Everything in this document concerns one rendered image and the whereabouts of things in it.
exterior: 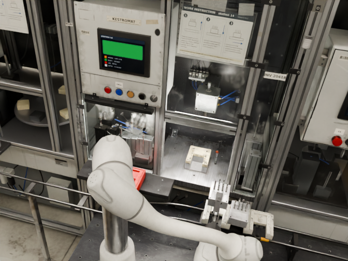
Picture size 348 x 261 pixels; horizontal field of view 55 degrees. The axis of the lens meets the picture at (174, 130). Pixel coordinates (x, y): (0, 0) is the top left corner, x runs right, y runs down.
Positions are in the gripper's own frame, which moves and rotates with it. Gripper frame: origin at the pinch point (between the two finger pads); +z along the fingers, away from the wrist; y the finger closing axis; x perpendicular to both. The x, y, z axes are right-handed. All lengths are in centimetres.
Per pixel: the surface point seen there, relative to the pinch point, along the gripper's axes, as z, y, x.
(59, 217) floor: 40, -105, 123
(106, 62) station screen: 20, 53, 63
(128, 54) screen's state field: 20, 59, 53
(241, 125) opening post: 22.4, 31.7, -3.4
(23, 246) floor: 7, -104, 134
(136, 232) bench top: -4, -36, 40
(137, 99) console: 21, 36, 49
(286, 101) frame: 23, 48, -21
